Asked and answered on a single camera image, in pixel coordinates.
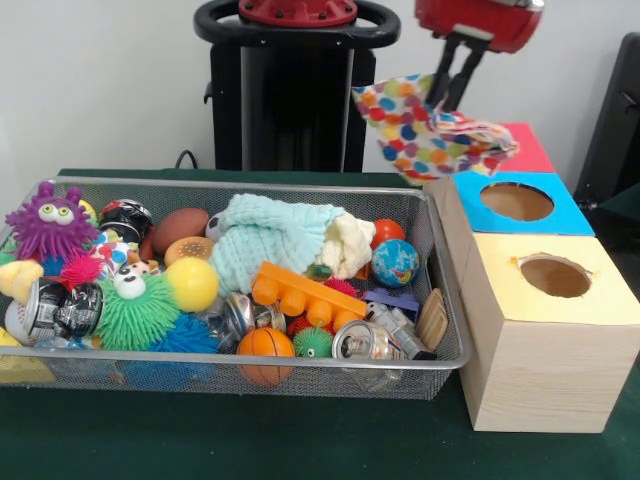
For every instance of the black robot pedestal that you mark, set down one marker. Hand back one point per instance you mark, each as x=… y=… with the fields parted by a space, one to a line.
x=290 y=110

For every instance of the yellow ball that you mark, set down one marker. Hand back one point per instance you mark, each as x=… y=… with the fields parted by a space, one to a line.
x=192 y=285

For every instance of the blue globe ball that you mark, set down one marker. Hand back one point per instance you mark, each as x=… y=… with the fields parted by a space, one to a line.
x=395 y=262

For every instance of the shallow clear bin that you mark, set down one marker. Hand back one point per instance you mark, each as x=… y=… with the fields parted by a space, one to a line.
x=440 y=330

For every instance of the cream yellow cloth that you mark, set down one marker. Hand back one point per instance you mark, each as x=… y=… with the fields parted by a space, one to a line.
x=350 y=245

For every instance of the wooden box with three holes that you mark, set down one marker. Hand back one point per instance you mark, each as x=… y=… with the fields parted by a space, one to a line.
x=540 y=340

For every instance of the small brown football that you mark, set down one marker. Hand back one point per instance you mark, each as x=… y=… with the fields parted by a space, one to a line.
x=180 y=228

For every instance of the colourful patterned cloth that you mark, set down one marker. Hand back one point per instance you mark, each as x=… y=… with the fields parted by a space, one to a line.
x=420 y=135

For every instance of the light teal cloth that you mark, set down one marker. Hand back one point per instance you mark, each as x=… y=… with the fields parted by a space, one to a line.
x=265 y=240

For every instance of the orange building block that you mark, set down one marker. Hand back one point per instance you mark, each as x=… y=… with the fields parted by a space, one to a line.
x=300 y=290

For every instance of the green spiky ball with eyes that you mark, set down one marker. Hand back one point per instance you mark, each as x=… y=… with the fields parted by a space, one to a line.
x=135 y=312

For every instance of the crushed silver can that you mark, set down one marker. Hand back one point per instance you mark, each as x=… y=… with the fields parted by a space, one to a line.
x=365 y=342

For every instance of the purple spiky monster toy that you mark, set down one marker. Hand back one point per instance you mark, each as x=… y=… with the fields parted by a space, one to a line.
x=48 y=225

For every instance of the dark green table cloth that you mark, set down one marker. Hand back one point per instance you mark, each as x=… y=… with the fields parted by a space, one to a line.
x=250 y=440

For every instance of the small orange basketball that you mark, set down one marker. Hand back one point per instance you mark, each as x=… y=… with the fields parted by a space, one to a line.
x=265 y=347

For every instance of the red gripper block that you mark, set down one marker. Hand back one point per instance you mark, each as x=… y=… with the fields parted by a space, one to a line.
x=480 y=20

